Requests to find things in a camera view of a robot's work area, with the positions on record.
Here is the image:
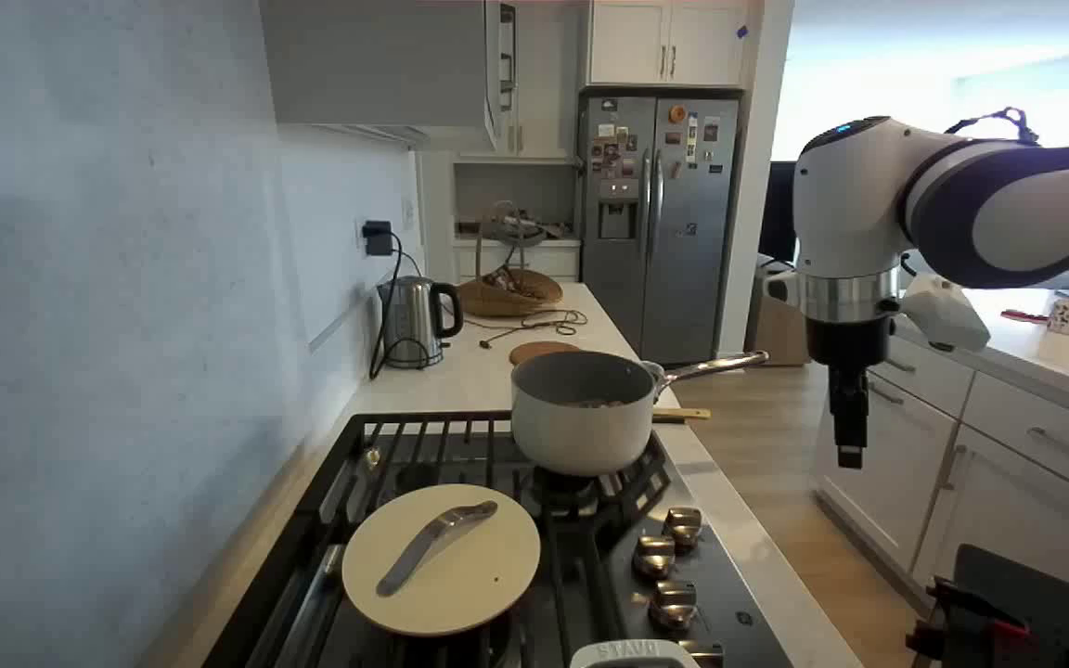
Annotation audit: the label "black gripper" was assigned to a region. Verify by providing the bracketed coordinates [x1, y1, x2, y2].
[804, 321, 890, 467]

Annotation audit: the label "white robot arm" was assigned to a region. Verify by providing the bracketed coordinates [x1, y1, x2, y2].
[790, 115, 1069, 467]

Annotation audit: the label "black gas cooktop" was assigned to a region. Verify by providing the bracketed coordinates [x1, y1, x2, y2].
[203, 413, 786, 668]

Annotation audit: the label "stainless steel refrigerator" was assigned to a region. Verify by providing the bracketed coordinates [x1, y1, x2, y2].
[578, 89, 739, 368]

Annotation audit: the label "round brown cork trivet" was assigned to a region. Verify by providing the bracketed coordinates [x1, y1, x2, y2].
[508, 342, 578, 368]

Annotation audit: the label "grey spoon rest utensil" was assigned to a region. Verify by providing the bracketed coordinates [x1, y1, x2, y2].
[375, 502, 498, 596]

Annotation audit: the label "stainless electric kettle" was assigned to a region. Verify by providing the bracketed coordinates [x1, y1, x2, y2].
[375, 275, 463, 373]

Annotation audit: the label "stainless range hood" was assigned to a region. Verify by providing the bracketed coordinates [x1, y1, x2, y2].
[260, 0, 500, 149]

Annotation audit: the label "white saucepan with steel handle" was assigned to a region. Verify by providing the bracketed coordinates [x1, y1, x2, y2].
[508, 350, 766, 480]

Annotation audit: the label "wooden basket with wire handle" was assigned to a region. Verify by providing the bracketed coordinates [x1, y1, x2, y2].
[457, 213, 563, 321]

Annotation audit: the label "black kettle power cable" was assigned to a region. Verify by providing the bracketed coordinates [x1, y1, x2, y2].
[359, 219, 422, 384]

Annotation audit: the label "wall power outlet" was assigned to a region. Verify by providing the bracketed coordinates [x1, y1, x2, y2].
[359, 219, 395, 256]

